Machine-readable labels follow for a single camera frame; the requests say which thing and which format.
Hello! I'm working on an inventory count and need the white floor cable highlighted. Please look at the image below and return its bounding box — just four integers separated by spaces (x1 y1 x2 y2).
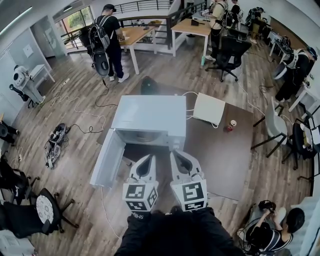
50 90 108 134

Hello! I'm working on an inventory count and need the long white cable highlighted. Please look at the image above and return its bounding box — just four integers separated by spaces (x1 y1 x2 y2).
235 79 266 118

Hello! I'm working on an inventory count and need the person's right forearm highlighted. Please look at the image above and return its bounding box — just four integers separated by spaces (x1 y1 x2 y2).
196 206 226 235

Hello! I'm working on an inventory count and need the red soda can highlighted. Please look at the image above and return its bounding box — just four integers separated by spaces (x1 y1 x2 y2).
226 119 238 133

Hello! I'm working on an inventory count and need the black floor cable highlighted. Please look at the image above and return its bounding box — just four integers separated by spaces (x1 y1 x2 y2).
66 79 111 134

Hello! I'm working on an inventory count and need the black and grey backpack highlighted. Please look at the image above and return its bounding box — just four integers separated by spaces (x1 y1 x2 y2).
89 15 111 76

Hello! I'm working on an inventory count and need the black chair holding papers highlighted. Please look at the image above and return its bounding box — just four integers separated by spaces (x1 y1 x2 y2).
281 120 320 171

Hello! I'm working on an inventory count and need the small white table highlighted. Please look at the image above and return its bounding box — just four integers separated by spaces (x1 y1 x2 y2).
29 63 56 84

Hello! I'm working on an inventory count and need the black bag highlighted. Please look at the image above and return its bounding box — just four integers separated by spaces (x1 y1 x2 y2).
140 75 160 96

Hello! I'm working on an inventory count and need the person's left forearm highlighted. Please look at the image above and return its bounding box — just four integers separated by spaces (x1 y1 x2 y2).
125 209 154 237

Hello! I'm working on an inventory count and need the round patterned seat cushion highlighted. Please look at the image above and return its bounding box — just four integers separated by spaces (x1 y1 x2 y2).
35 194 53 225

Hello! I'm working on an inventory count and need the white flat box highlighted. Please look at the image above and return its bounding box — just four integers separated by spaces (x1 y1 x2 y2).
181 91 227 129

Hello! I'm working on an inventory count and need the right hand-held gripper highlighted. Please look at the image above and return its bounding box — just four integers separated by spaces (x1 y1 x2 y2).
169 149 210 213

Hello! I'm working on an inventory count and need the black swivel chair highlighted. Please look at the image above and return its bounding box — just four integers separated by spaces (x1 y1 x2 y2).
0 154 41 201

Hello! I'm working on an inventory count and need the wooden desk with white legs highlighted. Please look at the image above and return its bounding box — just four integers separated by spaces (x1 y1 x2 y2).
119 24 158 76
170 17 214 58

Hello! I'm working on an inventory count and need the pile of gear and cables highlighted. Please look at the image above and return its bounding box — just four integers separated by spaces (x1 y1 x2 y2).
44 122 71 170

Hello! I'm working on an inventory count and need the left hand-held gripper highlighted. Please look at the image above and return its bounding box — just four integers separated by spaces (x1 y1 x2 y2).
122 153 160 214

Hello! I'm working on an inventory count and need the thin white cable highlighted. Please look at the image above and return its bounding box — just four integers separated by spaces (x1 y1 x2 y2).
100 187 123 239

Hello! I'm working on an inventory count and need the black metal railing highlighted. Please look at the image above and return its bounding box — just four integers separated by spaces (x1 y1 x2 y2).
60 0 209 50

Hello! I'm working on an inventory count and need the white microwave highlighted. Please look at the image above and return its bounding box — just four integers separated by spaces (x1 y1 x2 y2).
89 94 188 190

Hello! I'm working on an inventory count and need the white chair with black legs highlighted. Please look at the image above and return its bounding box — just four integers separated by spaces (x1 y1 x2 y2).
250 95 290 159

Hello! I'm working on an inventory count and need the black mesh office chair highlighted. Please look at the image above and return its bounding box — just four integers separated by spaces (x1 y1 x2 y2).
204 35 253 83

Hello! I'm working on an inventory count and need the person's black-clothed body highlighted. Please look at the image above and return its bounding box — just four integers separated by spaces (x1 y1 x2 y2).
113 206 248 256

